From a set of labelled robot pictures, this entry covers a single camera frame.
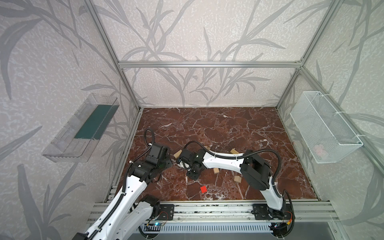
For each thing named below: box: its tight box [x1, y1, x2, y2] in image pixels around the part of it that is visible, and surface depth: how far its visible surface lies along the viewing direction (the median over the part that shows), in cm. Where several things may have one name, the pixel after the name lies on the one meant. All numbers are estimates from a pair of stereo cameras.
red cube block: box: [200, 185, 208, 194], surface depth 83 cm
